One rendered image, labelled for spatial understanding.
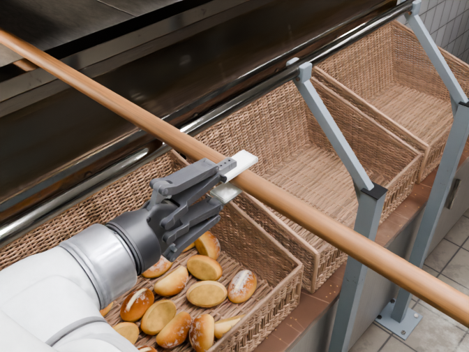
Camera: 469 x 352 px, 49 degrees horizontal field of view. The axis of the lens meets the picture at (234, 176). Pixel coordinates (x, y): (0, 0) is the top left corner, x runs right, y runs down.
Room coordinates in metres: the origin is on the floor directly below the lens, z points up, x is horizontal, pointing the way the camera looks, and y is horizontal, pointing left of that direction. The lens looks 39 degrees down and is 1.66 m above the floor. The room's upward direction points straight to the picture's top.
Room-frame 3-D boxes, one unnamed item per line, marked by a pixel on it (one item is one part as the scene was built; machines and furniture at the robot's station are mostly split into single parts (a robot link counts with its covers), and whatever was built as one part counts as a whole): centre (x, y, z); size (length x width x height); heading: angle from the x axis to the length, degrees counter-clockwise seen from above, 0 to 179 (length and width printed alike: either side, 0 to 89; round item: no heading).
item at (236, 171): (0.57, 0.00, 1.21); 0.07 x 0.03 x 0.01; 136
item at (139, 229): (0.46, 0.11, 1.20); 0.09 x 0.07 x 0.08; 136
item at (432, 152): (1.64, -0.61, 0.72); 0.56 x 0.49 x 0.28; 137
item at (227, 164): (0.55, 0.02, 1.23); 0.05 x 0.01 x 0.03; 136
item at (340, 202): (1.20, -0.21, 0.72); 0.56 x 0.49 x 0.28; 138
